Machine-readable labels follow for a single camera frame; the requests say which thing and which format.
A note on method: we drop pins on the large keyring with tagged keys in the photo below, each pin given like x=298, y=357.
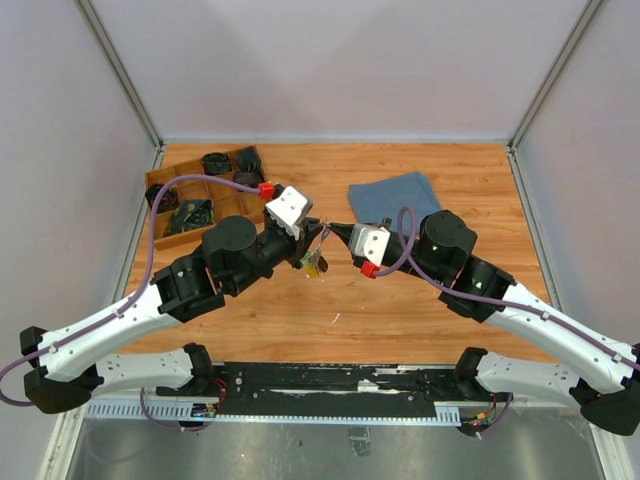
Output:
x=314, y=264

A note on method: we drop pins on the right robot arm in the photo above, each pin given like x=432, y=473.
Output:
x=593, y=373

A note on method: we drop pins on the rolled dark tie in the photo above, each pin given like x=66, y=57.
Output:
x=216, y=163

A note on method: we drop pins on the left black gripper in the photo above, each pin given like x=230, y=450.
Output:
x=308, y=230

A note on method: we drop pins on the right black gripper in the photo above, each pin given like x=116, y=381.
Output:
x=343, y=230

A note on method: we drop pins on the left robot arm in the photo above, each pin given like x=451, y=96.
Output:
x=83, y=361

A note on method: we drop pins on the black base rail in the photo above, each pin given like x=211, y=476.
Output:
x=347, y=391

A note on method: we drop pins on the rolled black tie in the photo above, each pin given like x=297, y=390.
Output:
x=248, y=160

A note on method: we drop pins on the blue green patterned tie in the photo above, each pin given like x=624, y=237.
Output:
x=190, y=215

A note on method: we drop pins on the rolled brown-black tie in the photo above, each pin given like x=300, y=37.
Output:
x=248, y=179

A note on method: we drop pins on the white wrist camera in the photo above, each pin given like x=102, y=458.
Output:
x=368, y=243
x=289, y=209

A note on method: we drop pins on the folded blue towel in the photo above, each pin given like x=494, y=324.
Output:
x=372, y=202

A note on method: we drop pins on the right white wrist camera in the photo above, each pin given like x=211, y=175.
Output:
x=368, y=243

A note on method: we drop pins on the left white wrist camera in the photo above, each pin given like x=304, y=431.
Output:
x=289, y=209

